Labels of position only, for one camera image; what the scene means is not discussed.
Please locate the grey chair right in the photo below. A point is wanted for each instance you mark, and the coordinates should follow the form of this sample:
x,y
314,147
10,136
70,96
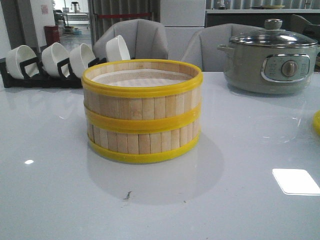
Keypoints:
x,y
202,49

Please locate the woven bamboo steamer lid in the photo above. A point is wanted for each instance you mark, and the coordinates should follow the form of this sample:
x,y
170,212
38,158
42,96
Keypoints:
x,y
316,122

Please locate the white bowl far left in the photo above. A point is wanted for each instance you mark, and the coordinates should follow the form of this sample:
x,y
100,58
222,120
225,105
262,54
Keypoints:
x,y
15,57

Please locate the black dish rack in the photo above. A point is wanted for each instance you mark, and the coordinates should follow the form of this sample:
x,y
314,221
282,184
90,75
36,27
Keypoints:
x,y
66,78

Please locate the white bowl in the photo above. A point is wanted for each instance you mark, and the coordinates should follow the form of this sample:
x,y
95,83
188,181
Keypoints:
x,y
117,50
79,58
15,57
51,56

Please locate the grey-green electric cooker pot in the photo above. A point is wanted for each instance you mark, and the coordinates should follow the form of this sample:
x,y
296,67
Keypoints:
x,y
269,70

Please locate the glass cooker lid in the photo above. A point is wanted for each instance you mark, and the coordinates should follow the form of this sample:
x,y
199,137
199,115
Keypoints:
x,y
272,35

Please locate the red bin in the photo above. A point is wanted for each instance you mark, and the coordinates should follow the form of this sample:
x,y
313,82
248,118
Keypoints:
x,y
51,34

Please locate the white cabinet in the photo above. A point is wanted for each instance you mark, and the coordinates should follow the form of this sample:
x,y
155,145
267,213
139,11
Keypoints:
x,y
181,19

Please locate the dark counter shelf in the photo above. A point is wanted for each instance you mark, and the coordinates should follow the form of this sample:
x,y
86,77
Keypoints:
x,y
257,17

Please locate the bamboo steamer tier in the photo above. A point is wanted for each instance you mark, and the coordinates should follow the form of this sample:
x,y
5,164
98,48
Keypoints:
x,y
142,103
143,148

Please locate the white bowl right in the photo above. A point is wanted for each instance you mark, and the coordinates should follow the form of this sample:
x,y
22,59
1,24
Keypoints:
x,y
117,50

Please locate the grey chair left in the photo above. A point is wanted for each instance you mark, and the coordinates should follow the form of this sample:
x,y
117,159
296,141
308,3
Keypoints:
x,y
145,39

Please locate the grey chair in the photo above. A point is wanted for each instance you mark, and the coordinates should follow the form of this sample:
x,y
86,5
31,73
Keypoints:
x,y
202,49
145,39

